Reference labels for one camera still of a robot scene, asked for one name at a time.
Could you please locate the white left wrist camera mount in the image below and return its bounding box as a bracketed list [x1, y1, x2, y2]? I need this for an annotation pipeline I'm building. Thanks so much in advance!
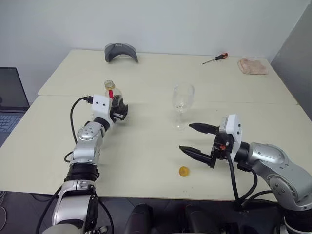
[91, 94, 117, 128]

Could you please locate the grey curved visor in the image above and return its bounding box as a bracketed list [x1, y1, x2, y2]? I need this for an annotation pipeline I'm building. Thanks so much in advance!
[104, 42, 139, 63]

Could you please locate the clear plastic cola bottle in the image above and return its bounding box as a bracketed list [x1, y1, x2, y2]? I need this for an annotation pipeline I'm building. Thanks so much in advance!
[104, 79, 124, 110]

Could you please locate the orange black handled screwdriver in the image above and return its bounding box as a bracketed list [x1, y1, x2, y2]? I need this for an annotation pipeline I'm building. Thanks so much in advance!
[202, 52, 229, 65]

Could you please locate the dark rounded shape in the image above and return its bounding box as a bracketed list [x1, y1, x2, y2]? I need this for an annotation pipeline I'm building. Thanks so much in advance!
[126, 203, 155, 234]

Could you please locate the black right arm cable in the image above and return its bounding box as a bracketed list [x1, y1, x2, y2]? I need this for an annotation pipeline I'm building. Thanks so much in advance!
[225, 146, 278, 210]

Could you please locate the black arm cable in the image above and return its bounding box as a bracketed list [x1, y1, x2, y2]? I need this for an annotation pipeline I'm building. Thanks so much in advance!
[225, 146, 278, 210]
[64, 96, 95, 163]

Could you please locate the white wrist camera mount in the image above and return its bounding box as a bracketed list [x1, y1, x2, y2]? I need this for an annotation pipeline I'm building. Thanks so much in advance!
[218, 114, 242, 161]
[91, 94, 117, 128]

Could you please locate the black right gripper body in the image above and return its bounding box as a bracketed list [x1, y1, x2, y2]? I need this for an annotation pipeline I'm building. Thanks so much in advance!
[208, 131, 232, 169]

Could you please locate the grey partition panel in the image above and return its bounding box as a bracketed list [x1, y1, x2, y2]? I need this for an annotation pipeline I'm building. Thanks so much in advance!
[270, 0, 312, 106]

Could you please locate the grey laptop computer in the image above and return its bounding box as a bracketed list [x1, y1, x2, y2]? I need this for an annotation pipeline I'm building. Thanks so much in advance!
[0, 67, 30, 134]

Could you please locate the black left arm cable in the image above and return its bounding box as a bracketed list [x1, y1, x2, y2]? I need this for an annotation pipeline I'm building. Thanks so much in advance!
[64, 96, 95, 163]

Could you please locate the pink crumpled cloth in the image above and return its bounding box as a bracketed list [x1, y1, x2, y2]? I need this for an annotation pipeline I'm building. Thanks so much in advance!
[237, 57, 269, 75]

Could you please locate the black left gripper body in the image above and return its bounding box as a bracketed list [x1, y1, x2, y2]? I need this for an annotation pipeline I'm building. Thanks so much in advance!
[110, 104, 129, 121]

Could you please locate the clear wine glass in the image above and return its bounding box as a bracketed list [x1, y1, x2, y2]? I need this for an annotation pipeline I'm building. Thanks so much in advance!
[170, 84, 195, 130]

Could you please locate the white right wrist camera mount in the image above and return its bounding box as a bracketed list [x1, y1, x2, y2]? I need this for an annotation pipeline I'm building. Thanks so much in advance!
[218, 114, 242, 161]

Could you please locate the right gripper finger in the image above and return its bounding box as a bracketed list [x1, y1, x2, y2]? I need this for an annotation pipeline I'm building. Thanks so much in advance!
[189, 122, 220, 135]
[179, 145, 213, 164]

